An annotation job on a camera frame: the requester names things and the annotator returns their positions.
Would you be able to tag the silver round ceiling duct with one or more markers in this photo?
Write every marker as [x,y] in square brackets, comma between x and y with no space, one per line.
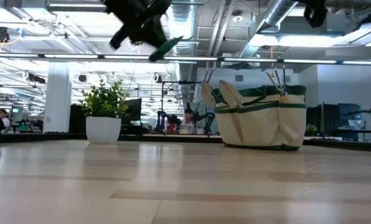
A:
[185,25]

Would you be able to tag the black monitor behind plant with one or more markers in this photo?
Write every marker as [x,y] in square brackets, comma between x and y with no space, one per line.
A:
[135,109]

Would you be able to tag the green plant in white pot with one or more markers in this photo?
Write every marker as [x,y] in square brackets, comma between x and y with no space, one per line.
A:
[103,130]

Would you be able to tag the black cabinet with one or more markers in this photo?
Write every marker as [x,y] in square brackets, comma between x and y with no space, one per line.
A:
[78,119]

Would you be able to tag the small background plant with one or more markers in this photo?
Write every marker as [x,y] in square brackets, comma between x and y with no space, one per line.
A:
[310,129]

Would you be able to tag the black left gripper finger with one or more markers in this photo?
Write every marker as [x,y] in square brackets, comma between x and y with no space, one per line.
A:
[142,32]
[159,31]

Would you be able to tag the dark green garden snips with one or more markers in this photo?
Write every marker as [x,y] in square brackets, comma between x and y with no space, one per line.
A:
[167,48]

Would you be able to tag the round ceiling sensor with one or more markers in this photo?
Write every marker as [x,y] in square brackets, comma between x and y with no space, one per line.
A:
[237,18]

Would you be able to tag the silver slanted ceiling duct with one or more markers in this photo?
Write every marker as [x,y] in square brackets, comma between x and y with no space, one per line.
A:
[275,17]

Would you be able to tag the dark background monitor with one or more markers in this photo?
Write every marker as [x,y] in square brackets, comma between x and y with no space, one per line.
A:
[349,113]

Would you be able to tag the person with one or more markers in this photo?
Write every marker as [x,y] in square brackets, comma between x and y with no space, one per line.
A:
[188,126]
[5,121]

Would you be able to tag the black background robot arm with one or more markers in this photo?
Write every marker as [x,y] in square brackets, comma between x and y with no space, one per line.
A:
[163,119]
[205,119]

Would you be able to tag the beige green canvas gardening bag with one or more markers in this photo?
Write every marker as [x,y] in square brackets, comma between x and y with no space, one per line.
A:
[266,124]

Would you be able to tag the wide bright ceiling light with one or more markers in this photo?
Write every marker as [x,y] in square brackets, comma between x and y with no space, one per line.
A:
[297,40]

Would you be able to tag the white square pillar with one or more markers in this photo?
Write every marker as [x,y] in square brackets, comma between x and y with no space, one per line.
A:
[58,99]

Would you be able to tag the long linear ceiling light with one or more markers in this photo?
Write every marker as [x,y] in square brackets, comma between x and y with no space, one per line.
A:
[219,58]

